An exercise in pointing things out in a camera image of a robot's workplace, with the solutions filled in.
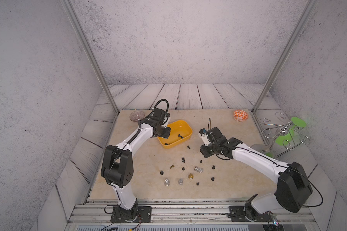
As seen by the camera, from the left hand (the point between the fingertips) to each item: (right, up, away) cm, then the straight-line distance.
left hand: (169, 133), depth 91 cm
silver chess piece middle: (+7, -27, -9) cm, 29 cm away
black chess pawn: (+9, -22, -2) cm, 23 cm away
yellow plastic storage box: (+7, -1, +20) cm, 22 cm away
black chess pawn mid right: (+20, -18, 0) cm, 27 cm away
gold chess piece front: (+13, -25, -7) cm, 29 cm away
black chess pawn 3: (+27, -21, -2) cm, 34 cm away
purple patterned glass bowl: (-28, +12, +24) cm, 39 cm away
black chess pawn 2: (-4, -23, -4) cm, 24 cm away
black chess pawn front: (+17, -28, -8) cm, 34 cm away
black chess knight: (+9, -18, +2) cm, 20 cm away
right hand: (+20, -9, -7) cm, 23 cm away
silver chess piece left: (-1, -27, -10) cm, 29 cm away
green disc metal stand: (+69, +7, -14) cm, 71 cm away
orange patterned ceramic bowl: (+55, +12, +24) cm, 61 cm away
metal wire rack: (+58, +4, -17) cm, 61 cm away
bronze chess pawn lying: (+2, -21, 0) cm, 21 cm away
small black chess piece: (+13, -10, +8) cm, 18 cm away
